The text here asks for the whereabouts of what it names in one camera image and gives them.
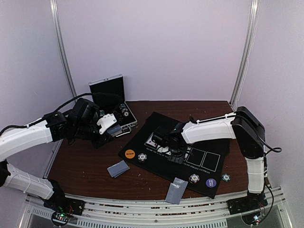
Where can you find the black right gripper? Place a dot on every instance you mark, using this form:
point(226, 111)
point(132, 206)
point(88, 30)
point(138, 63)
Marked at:
point(177, 155)

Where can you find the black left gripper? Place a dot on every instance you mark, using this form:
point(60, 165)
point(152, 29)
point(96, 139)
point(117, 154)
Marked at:
point(97, 143)

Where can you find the face-up spades card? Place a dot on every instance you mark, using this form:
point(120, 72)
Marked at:
point(163, 149)

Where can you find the poker chip stack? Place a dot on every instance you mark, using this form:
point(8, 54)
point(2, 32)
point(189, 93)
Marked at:
point(194, 178)

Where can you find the orange big blind button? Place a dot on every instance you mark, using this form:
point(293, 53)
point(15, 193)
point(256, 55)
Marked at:
point(129, 154)

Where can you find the blue white chip stack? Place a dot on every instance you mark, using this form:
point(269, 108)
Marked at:
point(142, 157)

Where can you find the purple small blind button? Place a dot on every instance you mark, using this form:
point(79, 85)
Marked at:
point(211, 183)

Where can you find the single green poker chip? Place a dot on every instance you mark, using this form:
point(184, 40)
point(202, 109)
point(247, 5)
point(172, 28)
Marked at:
point(226, 177)

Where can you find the blue playing card deck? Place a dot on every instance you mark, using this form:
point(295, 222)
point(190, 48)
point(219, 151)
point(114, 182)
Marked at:
point(114, 130)

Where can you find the face-up nine diamonds card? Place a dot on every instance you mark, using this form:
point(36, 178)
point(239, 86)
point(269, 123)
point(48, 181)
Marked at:
point(150, 142)

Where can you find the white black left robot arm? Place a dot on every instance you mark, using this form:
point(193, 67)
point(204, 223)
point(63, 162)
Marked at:
point(48, 129)

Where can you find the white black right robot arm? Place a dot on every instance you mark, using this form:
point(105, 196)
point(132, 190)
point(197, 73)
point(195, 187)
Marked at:
point(241, 126)

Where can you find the black poker playing mat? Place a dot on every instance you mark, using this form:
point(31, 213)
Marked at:
point(203, 158)

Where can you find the aluminium poker chip case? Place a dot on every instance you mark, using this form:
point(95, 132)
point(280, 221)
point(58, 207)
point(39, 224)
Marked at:
point(108, 94)

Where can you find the green red poker chip row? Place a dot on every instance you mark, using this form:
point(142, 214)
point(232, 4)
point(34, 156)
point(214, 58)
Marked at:
point(125, 111)

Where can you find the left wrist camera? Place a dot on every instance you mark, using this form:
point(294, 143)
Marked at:
point(86, 114)

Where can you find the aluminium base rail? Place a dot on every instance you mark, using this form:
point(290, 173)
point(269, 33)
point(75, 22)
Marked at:
point(202, 212)

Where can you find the right aluminium frame post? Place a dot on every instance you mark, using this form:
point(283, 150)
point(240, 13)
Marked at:
point(244, 63)

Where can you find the aluminium frame post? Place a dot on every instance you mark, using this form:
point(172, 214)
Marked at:
point(61, 46)
point(244, 63)

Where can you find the left aluminium frame post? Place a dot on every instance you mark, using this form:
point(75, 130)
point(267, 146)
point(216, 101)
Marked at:
point(61, 46)

